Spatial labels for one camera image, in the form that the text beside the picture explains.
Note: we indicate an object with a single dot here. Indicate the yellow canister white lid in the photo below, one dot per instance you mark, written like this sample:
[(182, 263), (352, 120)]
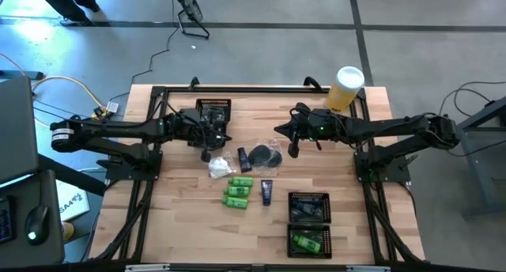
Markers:
[(344, 90)]

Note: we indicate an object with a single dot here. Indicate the white power adapter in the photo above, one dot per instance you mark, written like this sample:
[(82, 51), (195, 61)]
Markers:
[(112, 106)]

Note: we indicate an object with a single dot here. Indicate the white cotton pads bag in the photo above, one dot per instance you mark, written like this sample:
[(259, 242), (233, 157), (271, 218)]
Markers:
[(221, 167)]

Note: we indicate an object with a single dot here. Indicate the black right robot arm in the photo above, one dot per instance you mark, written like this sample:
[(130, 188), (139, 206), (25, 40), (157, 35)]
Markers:
[(395, 125)]

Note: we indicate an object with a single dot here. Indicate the dark blue toiletry tube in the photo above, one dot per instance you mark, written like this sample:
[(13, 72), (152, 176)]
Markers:
[(244, 160), (302, 206), (313, 212), (266, 193)]

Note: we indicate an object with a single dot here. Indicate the yellow cup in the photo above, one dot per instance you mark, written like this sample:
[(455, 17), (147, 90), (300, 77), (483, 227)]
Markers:
[(68, 230)]

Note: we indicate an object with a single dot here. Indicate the silver foil packet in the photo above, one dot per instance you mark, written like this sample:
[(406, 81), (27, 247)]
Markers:
[(219, 114)]

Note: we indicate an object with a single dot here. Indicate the grey monitor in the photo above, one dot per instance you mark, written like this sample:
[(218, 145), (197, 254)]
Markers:
[(17, 125)]

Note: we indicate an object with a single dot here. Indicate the green travel bottle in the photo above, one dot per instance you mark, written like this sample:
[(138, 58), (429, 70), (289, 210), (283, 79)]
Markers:
[(238, 191), (242, 181), (307, 244), (236, 203)]

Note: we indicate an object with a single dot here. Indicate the silver metal bracket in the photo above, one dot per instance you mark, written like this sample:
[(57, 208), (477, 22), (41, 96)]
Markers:
[(368, 269), (147, 268)]

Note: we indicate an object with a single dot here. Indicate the black floor fan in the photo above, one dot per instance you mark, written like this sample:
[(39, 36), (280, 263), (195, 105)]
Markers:
[(189, 7)]

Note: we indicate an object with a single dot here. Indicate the black computer mouse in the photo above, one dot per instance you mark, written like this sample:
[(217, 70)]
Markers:
[(36, 224)]

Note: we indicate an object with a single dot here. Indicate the black table frame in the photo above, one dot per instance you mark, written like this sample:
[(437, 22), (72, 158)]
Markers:
[(257, 89)]

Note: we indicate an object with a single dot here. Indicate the grey metal desk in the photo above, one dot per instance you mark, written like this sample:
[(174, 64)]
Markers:
[(486, 153)]

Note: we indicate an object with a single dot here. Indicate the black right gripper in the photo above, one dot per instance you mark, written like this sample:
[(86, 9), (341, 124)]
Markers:
[(320, 125)]

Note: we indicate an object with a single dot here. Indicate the white booklet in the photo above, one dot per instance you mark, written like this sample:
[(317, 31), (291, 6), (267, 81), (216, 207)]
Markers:
[(73, 201)]

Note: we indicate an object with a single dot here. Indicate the black keyboard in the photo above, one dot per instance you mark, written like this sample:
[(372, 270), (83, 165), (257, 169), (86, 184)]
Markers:
[(6, 220)]

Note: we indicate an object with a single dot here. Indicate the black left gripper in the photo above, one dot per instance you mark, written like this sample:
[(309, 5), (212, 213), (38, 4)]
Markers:
[(193, 125)]

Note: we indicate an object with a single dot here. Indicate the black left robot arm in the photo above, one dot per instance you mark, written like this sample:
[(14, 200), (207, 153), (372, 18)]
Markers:
[(118, 127)]

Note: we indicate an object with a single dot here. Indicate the black side desk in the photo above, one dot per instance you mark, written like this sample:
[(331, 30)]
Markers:
[(51, 256)]

